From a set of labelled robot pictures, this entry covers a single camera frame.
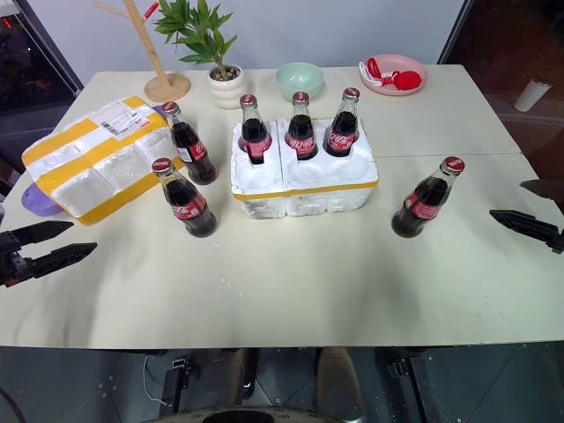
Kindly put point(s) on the pink plate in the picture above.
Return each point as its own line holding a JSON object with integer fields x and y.
{"x": 394, "y": 61}

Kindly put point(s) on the mint green bowl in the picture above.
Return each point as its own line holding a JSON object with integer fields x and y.
{"x": 299, "y": 79}

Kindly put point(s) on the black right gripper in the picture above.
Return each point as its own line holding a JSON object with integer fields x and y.
{"x": 560, "y": 241}

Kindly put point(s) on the white foam lid yellow tape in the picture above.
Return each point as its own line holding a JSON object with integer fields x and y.
{"x": 101, "y": 167}

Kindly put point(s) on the wooden branch rack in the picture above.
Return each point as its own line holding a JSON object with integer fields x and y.
{"x": 164, "y": 83}

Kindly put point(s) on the glass cola bottle red cap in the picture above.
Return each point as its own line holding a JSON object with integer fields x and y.
{"x": 191, "y": 152}
{"x": 420, "y": 205}
{"x": 341, "y": 136}
{"x": 254, "y": 132}
{"x": 301, "y": 136}
{"x": 189, "y": 207}

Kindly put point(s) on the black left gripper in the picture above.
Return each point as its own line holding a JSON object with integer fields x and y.
{"x": 13, "y": 264}

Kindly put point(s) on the green plant in white pot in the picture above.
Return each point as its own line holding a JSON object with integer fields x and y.
{"x": 225, "y": 90}

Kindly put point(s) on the white cup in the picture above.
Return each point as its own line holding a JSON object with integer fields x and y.
{"x": 531, "y": 94}

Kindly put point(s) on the white foam bottle tray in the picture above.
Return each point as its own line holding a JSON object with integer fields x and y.
{"x": 308, "y": 198}

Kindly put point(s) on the brown rounded shape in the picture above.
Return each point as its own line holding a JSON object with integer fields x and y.
{"x": 337, "y": 379}

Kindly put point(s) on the black table leg frame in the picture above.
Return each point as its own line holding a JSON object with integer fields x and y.
{"x": 410, "y": 383}

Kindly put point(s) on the black bracket under table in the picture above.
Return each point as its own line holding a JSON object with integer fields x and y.
{"x": 176, "y": 381}

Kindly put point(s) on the red item on rack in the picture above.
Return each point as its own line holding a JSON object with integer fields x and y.
{"x": 150, "y": 11}

